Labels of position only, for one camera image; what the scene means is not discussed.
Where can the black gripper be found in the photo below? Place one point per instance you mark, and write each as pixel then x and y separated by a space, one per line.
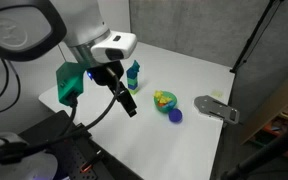
pixel 104 74

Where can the teal blue toy object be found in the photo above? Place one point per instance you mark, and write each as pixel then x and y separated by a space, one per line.
pixel 134 66

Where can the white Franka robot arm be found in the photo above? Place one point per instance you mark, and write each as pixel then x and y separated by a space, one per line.
pixel 84 20

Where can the green bowl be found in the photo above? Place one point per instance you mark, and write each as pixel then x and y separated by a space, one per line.
pixel 166 106

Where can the light green toy block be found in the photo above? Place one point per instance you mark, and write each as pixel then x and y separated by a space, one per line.
pixel 134 91

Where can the yellow toy figure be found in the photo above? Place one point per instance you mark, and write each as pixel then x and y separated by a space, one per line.
pixel 160 97

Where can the orange toy piece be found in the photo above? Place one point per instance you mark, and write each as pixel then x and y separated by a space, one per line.
pixel 162 104

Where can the blue ball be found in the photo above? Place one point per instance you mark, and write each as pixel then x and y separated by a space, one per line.
pixel 175 115

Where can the black perforated base board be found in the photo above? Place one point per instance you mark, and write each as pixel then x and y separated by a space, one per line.
pixel 67 156

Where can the black tripod pole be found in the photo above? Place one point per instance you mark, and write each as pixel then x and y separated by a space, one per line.
pixel 254 33

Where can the wooden board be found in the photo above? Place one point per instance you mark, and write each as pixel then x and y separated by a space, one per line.
pixel 274 106

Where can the thick black pole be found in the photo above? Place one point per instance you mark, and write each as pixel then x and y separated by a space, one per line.
pixel 267 153

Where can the shelf with colourful toys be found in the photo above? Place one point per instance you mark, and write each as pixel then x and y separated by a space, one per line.
pixel 284 123

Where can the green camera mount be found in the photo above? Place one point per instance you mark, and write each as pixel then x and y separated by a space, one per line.
pixel 70 85

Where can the grey metal bracket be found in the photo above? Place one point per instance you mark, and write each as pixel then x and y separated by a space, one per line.
pixel 217 109

